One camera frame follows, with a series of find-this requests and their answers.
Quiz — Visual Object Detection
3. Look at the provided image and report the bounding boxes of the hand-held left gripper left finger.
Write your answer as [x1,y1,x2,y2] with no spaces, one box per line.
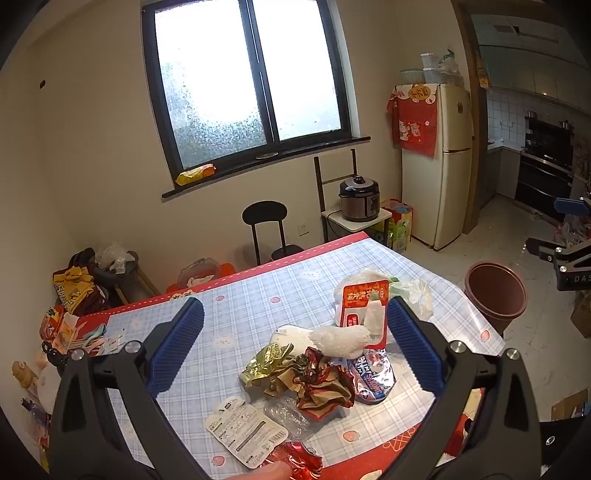
[48,296,213,480]

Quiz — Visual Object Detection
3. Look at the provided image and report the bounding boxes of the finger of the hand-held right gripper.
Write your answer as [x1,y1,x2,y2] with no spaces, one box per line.
[526,237,563,265]
[554,196,591,217]

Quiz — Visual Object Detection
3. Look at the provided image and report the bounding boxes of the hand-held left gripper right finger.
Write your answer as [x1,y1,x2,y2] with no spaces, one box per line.
[387,296,542,480]

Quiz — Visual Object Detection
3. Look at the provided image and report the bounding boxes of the blue silver snack packet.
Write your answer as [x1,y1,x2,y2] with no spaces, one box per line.
[348,348,397,406]

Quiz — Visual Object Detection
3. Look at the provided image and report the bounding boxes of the clear green print plastic bag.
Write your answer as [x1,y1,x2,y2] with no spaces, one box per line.
[342,268,435,324]

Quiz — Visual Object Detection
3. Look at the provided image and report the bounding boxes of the red white food packet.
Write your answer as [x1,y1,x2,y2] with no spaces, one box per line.
[333,278,391,349]

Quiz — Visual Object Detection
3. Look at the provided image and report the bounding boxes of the brown trash bin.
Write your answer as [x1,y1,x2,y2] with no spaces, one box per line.
[464,261,528,330]

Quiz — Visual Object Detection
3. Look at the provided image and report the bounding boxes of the red gold foil wrapper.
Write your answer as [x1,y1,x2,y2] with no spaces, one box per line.
[293,347,356,411]

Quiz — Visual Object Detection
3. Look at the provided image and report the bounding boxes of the white label packet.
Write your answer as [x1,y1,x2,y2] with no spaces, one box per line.
[204,399,289,469]

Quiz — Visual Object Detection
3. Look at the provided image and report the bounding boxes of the clear plastic wrapper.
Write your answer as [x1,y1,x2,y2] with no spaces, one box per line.
[263,397,319,439]

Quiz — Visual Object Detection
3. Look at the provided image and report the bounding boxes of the red shiny wrapper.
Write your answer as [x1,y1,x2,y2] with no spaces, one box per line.
[270,440,324,480]

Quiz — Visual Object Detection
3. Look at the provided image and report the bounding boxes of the person's left hand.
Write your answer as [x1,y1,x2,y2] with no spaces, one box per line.
[247,462,293,480]

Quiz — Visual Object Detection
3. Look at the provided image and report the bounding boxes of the black built-in oven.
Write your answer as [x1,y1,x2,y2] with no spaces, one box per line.
[515,115,575,222]

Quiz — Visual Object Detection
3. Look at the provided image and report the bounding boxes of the cardboard box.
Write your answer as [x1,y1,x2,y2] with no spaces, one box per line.
[570,291,591,337]
[551,390,591,421]

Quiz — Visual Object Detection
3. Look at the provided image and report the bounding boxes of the red stool with clear cover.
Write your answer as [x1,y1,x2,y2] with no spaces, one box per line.
[166,258,236,296]

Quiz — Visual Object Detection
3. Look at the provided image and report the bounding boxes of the pastel paper cutouts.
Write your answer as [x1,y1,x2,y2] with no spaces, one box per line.
[69,325,123,356]

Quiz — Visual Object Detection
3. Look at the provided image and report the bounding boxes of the cream refrigerator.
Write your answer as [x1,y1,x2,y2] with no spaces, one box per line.
[399,83,474,251]

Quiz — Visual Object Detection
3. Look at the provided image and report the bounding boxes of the pile of snack packets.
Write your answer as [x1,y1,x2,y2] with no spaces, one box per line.
[37,249,125,356]

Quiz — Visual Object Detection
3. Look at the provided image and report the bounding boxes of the green yellow shopping bag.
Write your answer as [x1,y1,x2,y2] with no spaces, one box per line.
[381,198,414,254]

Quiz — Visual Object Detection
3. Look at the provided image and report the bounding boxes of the electric pressure cooker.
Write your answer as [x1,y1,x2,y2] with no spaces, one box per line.
[338,175,380,222]

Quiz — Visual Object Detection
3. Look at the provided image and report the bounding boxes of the black round stool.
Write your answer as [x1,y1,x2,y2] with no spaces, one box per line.
[242,200,305,266]

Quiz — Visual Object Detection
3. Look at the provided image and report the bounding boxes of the red printed cloth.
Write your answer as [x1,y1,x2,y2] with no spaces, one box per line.
[387,83,439,158]

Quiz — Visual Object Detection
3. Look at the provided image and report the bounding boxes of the orange snack packet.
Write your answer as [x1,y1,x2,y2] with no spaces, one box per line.
[175,164,217,186]

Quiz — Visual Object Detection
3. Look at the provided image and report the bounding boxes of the clear storage containers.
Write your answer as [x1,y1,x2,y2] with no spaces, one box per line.
[419,53,439,84]

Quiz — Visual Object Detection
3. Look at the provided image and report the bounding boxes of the black window sill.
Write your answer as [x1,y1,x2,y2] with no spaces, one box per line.
[161,135,372,200]

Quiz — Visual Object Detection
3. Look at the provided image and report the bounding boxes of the kitchen wall cabinets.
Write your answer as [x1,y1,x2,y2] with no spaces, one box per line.
[471,14,591,112]

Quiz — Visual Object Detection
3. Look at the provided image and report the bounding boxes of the yellow wall hanging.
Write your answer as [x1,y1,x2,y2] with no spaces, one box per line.
[475,51,491,90]

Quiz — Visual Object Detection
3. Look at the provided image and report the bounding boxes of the black frame window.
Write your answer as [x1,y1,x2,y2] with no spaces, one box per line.
[141,0,361,174]

